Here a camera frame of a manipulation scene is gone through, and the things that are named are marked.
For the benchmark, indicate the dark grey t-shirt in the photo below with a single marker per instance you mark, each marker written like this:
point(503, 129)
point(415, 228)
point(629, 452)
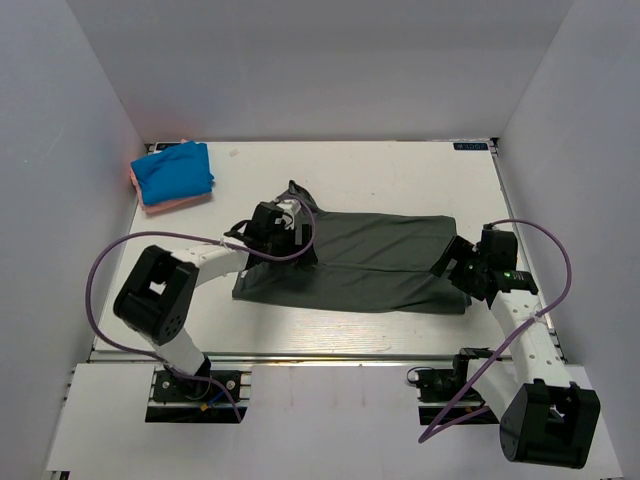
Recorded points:
point(366, 263)

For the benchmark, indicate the aluminium table frame rail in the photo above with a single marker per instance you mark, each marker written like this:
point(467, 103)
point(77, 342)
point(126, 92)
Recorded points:
point(541, 254)

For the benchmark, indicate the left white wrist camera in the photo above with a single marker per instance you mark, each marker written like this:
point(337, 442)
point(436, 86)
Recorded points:
point(290, 207)

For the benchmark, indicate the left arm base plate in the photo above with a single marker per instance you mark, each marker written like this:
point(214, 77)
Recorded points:
point(179, 401)

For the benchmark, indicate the white front cover board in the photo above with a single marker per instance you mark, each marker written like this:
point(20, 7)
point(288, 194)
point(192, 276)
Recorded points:
point(303, 422)

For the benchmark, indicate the blue logo sticker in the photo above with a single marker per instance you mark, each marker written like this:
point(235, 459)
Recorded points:
point(470, 146)

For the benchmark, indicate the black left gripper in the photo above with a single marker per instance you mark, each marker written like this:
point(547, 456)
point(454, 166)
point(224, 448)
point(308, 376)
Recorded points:
point(291, 233)

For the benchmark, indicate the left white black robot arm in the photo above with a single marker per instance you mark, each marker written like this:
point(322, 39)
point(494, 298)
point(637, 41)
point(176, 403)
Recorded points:
point(156, 296)

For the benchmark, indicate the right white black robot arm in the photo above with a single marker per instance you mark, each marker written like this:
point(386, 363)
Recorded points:
point(545, 417)

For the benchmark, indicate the folded pink t-shirt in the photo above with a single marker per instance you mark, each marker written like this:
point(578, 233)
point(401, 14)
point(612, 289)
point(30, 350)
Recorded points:
point(165, 202)

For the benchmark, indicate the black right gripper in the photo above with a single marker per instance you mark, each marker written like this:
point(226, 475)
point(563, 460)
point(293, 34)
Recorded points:
point(460, 249)

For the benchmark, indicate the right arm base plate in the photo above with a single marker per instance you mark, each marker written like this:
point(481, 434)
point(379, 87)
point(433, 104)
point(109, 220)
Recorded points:
point(437, 386)

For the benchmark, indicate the folded blue t-shirt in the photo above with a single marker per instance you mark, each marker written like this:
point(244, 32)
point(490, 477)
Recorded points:
point(172, 172)

